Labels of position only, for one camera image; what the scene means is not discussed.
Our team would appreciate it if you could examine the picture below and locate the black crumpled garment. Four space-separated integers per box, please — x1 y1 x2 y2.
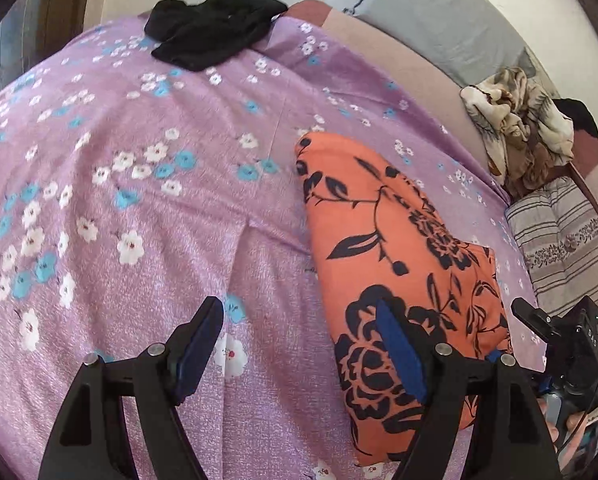
144 0 288 73

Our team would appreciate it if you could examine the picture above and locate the grey pillow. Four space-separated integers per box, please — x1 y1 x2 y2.
346 0 538 87

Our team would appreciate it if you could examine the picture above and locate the small black cloth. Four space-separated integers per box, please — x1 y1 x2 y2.
554 99 598 139

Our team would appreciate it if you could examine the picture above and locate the orange black floral garment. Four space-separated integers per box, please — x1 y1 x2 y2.
296 132 512 466

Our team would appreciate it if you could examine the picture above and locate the striped grey folded blanket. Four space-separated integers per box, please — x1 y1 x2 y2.
505 177 598 420

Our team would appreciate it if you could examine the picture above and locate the purple floral bed sheet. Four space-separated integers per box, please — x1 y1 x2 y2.
0 16 533 479

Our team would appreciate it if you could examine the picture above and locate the person's right hand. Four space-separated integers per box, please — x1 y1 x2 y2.
537 396 591 461

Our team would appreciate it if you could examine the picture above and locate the beige floral crumpled cloth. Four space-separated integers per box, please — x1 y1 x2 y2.
459 66 574 200

